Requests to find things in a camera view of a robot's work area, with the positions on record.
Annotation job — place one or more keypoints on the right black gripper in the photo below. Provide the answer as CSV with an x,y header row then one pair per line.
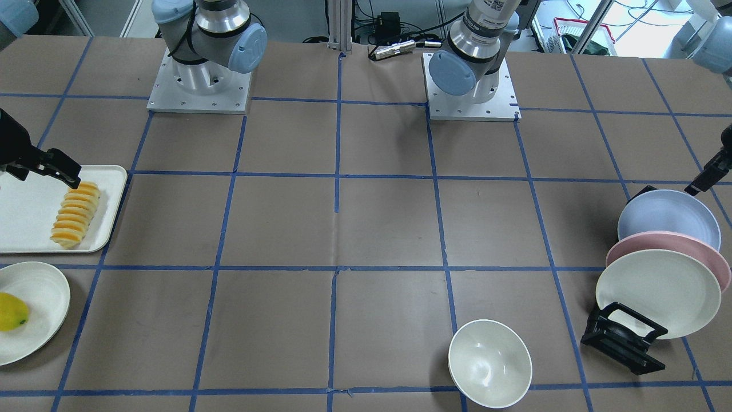
x,y
12,141

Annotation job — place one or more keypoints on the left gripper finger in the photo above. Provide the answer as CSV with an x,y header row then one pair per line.
x,y
715,169

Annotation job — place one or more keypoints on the blue plate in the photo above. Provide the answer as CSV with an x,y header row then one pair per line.
x,y
671,211

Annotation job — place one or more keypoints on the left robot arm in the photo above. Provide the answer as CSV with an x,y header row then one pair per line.
x,y
469,80

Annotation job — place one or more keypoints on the pink plate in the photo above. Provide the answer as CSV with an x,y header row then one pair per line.
x,y
674,241

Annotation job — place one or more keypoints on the white round plate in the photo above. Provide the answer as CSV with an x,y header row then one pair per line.
x,y
46,291

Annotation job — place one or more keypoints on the cream plate in rack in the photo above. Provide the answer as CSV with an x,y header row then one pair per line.
x,y
673,290

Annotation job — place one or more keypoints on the white rectangular tray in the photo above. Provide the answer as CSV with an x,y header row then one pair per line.
x,y
29,209

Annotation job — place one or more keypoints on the yellow lemon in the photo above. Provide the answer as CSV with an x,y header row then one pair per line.
x,y
14,312

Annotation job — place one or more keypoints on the black dish rack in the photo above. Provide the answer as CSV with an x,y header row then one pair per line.
x,y
618,341

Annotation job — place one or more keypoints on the white bowl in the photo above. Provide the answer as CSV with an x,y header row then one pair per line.
x,y
490,364

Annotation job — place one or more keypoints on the silver cylindrical connector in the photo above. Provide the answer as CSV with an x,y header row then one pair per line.
x,y
382,52

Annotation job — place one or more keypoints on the black power adapter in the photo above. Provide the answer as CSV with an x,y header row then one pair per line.
x,y
387,26

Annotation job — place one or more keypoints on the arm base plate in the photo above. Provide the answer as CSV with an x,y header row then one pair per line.
x,y
492,99
206,88

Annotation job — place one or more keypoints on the aluminium frame post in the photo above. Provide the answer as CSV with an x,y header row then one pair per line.
x,y
339,21

